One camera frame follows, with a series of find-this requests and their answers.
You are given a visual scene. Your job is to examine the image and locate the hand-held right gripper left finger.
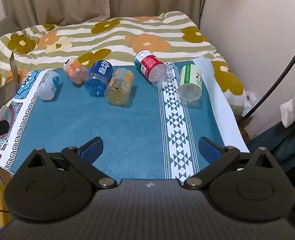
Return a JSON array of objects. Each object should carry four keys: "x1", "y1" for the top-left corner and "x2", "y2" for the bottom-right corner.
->
[{"x1": 27, "y1": 137, "x2": 117, "y2": 189}]

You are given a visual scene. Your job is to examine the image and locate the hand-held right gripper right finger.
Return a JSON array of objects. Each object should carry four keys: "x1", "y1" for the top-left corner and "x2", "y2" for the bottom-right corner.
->
[{"x1": 183, "y1": 137, "x2": 276, "y2": 190}]

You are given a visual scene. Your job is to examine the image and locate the red label clear cup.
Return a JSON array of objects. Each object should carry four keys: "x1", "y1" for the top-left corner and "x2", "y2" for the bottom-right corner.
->
[{"x1": 133, "y1": 50, "x2": 175, "y2": 88}]

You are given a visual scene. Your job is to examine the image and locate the teal patterned tablecloth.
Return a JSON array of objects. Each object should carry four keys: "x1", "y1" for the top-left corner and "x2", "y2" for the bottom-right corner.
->
[{"x1": 0, "y1": 56, "x2": 250, "y2": 180}]

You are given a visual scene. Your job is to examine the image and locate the grey laptop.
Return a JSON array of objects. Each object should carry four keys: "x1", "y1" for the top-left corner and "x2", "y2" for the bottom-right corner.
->
[{"x1": 0, "y1": 52, "x2": 21, "y2": 110}]

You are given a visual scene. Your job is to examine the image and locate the blue jeans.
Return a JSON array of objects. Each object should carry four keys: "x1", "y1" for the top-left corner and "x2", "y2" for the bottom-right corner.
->
[{"x1": 245, "y1": 120, "x2": 295, "y2": 173}]

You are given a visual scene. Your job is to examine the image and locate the white blue-label bottle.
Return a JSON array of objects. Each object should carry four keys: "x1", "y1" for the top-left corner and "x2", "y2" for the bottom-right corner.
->
[{"x1": 36, "y1": 71, "x2": 60, "y2": 101}]

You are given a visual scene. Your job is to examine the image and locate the white plastic bag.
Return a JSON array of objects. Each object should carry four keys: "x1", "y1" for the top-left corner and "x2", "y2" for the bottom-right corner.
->
[{"x1": 240, "y1": 90, "x2": 257, "y2": 117}]

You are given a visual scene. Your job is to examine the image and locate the yellow-orange bottle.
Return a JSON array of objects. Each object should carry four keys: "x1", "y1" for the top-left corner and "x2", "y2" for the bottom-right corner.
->
[{"x1": 104, "y1": 68, "x2": 135, "y2": 106}]

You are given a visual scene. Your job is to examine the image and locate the blue bottle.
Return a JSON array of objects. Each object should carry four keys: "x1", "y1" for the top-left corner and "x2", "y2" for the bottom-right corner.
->
[{"x1": 84, "y1": 60, "x2": 113, "y2": 97}]

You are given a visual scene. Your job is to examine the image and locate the orange-label bottle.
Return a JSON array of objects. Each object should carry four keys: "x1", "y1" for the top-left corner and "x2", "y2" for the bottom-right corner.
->
[{"x1": 63, "y1": 57, "x2": 88, "y2": 84}]

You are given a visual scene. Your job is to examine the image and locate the grey headboard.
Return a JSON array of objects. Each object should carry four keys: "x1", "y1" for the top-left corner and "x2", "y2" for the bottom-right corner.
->
[{"x1": 0, "y1": 15, "x2": 20, "y2": 53}]

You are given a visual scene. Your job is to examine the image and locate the floral striped blanket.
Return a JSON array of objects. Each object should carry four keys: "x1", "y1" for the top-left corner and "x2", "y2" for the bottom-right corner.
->
[{"x1": 0, "y1": 11, "x2": 246, "y2": 117}]

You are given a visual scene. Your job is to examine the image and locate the beige curtain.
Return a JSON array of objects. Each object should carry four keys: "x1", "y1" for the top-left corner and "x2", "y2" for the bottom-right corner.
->
[{"x1": 0, "y1": 0, "x2": 208, "y2": 30}]

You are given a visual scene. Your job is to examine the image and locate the black curved cable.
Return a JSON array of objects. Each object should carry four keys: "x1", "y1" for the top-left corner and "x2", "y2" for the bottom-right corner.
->
[{"x1": 242, "y1": 39, "x2": 295, "y2": 118}]

